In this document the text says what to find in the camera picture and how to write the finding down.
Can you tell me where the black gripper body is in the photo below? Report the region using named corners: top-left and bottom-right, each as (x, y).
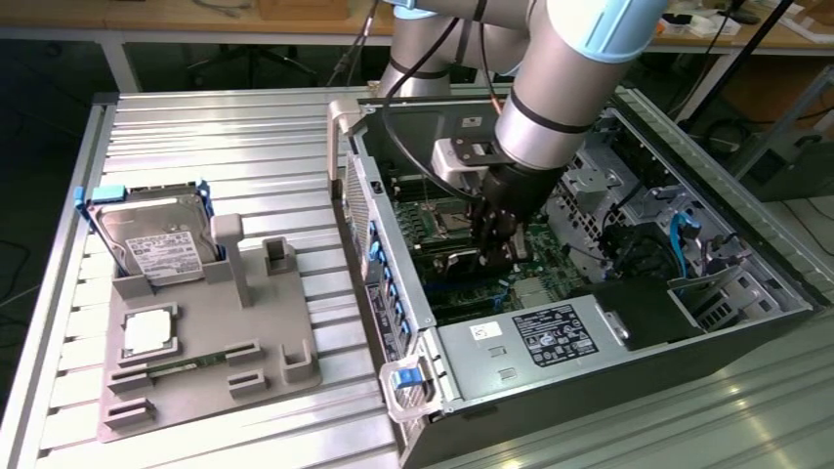
top-left (479, 163), bottom-right (567, 219)

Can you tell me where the CPU socket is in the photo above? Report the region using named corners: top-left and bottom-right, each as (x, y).
top-left (426, 197), bottom-right (474, 231)

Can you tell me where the green motherboard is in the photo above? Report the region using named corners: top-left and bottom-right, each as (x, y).
top-left (390, 168), bottom-right (591, 326)

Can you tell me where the metal disk bay cage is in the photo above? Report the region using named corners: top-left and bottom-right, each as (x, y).
top-left (553, 146), bottom-right (663, 231)

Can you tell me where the silver finned heatsink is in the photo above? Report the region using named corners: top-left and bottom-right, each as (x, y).
top-left (510, 278), bottom-right (547, 310)

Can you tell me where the long black expansion slot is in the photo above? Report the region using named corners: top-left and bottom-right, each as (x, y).
top-left (429, 300), bottom-right (507, 319)

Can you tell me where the grey power supply unit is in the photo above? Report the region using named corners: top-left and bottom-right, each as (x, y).
top-left (434, 295), bottom-right (631, 409)

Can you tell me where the grey cabinet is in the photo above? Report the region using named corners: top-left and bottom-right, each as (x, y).
top-left (736, 131), bottom-right (834, 204)

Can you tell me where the white cardboard box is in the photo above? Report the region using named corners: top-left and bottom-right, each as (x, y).
top-left (657, 12), bottom-right (718, 39)

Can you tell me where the black open PC case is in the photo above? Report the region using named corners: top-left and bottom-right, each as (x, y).
top-left (327, 80), bottom-right (824, 469)

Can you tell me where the black stand pole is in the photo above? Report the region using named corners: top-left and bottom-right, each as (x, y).
top-left (670, 0), bottom-right (801, 123)

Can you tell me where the silver hard disk drive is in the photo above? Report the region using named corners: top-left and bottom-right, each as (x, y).
top-left (90, 194), bottom-right (220, 289)

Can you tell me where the green RAM stick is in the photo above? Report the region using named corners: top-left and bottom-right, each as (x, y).
top-left (146, 355), bottom-right (230, 377)

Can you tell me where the silver CPU chip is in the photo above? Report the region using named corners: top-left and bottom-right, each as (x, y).
top-left (123, 312), bottom-right (176, 351)

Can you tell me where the grey parts rack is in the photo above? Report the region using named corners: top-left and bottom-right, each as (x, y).
top-left (95, 213), bottom-right (325, 444)

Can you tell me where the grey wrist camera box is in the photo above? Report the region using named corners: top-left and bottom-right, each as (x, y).
top-left (430, 138), bottom-right (505, 196)

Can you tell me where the black wire bundle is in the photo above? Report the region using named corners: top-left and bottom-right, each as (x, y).
top-left (595, 222), bottom-right (677, 284)

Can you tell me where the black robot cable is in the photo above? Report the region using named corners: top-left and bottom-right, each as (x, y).
top-left (382, 14), bottom-right (483, 201)

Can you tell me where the blue SATA wire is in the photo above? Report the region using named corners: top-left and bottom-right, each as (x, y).
top-left (667, 209), bottom-right (702, 294)

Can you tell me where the cable with copper end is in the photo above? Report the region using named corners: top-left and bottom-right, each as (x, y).
top-left (478, 0), bottom-right (507, 116)

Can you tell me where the wooden desk white frame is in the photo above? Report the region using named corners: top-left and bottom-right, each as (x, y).
top-left (641, 0), bottom-right (834, 123)
top-left (0, 0), bottom-right (397, 94)

